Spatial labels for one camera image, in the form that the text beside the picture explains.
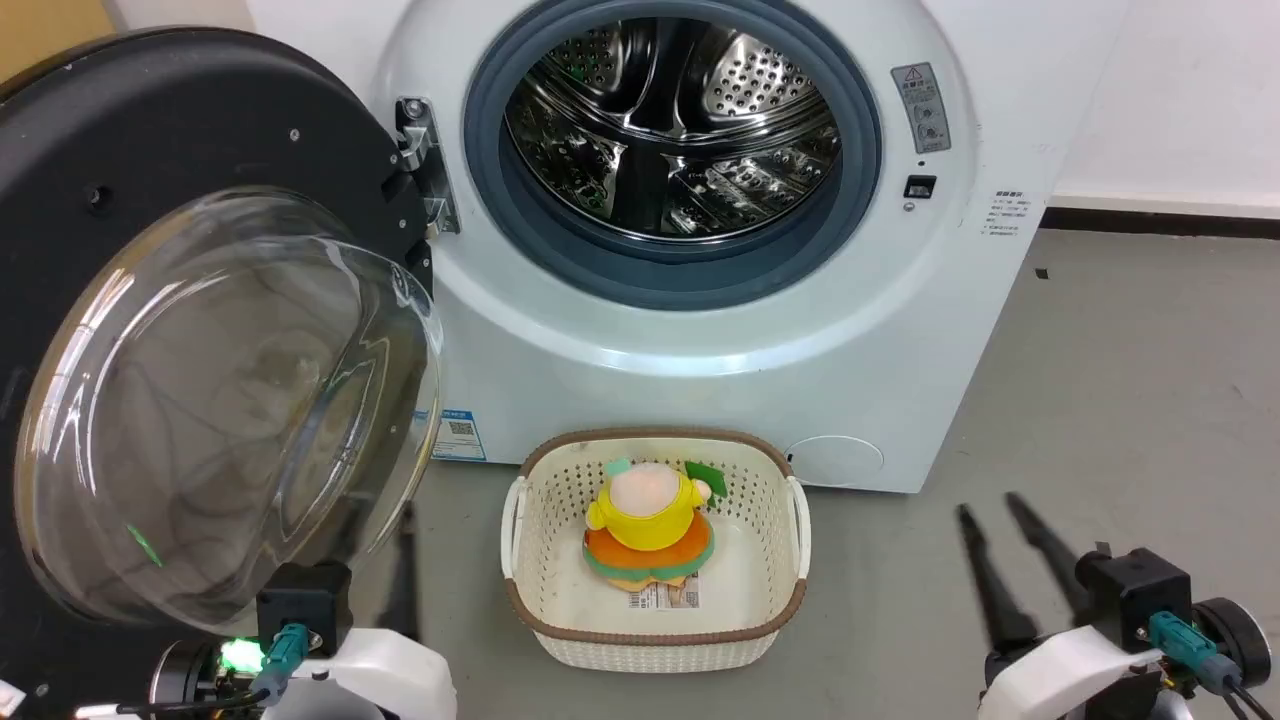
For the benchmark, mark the white front-load washing machine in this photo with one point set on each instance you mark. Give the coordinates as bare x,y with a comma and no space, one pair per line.
700,400

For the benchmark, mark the round white filter cover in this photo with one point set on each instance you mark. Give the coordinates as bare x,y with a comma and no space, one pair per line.
835,462

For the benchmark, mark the yellow wooden panel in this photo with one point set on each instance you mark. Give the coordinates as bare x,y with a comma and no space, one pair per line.
50,35

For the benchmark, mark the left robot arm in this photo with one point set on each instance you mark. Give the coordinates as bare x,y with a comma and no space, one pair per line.
190,680

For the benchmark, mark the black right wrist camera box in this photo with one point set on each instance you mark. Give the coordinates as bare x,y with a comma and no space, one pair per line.
1135,595

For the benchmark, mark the yellow and orange plush doll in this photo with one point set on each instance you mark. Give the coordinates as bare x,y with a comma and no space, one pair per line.
650,525

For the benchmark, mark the black door latch socket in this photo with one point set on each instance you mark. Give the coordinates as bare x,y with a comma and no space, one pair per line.
920,187

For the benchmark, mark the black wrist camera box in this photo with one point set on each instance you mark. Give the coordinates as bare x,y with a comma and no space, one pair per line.
305,605
1135,595

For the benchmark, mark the black round glass washer door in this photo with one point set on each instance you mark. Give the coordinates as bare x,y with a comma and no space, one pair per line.
200,120

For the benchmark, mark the metal door hinge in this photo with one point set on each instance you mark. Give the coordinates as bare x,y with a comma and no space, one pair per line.
425,150

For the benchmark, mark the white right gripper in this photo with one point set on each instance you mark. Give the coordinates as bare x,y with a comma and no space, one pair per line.
1050,675

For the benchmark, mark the stainless steel washer drum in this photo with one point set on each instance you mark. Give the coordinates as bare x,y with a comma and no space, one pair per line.
740,90

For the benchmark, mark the white plastic laundry basket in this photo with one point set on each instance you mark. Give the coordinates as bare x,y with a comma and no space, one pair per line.
560,600

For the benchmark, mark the grey warning sticker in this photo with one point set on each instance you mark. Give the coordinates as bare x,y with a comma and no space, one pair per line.
921,108

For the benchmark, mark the blue QR code sticker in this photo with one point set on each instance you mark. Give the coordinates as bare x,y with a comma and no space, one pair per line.
460,435

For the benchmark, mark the dark wall baseboard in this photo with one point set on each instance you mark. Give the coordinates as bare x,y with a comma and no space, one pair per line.
1160,223

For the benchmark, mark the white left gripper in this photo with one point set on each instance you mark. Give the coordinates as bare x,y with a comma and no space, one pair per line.
390,680

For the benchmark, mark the white doll label tag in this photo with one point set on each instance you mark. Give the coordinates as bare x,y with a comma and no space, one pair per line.
665,596

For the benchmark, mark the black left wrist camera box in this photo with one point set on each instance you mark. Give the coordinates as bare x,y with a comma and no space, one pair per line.
305,605

